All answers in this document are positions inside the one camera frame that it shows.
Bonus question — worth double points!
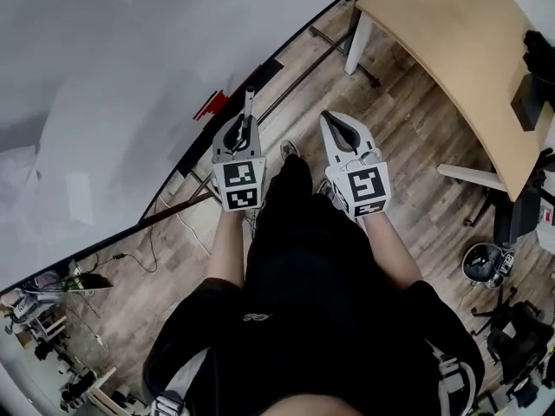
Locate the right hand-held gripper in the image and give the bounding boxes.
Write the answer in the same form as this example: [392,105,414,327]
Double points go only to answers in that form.
[319,110,392,219]

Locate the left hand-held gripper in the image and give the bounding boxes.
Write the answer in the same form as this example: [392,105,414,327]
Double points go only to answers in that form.
[211,114,266,212]

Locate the person's right forearm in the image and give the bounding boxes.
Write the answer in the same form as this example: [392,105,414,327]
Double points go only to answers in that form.
[362,212,424,290]

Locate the person's left forearm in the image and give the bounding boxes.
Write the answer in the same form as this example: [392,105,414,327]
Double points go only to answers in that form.
[206,208,246,289]

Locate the red whiteboard magnet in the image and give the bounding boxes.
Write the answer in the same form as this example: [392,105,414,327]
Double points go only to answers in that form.
[193,91,230,121]

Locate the black whiteboard eraser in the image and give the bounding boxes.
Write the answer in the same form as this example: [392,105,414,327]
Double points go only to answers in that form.
[232,58,286,98]

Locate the black metal whiteboard stand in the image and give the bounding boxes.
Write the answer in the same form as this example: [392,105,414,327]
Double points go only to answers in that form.
[138,23,383,229]

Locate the large black-framed whiteboard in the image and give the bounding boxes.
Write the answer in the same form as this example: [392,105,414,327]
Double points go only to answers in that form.
[0,0,369,296]

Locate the person's left shoe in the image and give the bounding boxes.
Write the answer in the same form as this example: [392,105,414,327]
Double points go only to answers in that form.
[280,140,301,163]

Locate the light wooden table white legs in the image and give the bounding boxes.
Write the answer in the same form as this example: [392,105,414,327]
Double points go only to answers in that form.
[344,0,548,204]

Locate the black chair base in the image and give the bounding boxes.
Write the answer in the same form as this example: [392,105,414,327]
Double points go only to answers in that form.
[464,184,500,228]

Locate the person's black clothing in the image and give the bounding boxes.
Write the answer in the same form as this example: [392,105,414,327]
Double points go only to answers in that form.
[141,153,486,416]

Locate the black box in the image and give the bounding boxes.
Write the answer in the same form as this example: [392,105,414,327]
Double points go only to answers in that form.
[510,74,544,133]

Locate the black computer case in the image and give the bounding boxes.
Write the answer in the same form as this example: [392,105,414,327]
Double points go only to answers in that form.
[493,147,555,247]

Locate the black bag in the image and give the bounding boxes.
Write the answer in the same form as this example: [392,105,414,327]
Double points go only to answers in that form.
[521,29,555,116]

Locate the white box red label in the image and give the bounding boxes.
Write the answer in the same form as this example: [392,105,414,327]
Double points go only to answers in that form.
[535,200,555,251]

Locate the black office chair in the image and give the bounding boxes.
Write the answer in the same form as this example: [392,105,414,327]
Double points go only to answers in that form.
[469,295,555,409]

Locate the pile of workshop clutter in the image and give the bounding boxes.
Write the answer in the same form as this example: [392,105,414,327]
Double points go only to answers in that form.
[0,261,151,416]

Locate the white floor cable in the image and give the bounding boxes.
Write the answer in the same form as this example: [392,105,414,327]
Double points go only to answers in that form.
[157,193,212,257]

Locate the black floor cable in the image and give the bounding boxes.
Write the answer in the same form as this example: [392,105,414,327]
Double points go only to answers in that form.
[88,221,160,276]

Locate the grey left shoulder strap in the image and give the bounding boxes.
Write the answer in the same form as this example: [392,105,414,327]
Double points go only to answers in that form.
[148,348,212,416]

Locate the grey shoulder strap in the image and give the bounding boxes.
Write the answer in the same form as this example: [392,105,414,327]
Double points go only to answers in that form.
[426,339,478,416]
[148,348,212,416]

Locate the grey right shoulder strap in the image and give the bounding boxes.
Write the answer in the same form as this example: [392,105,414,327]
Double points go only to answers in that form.
[426,339,478,416]

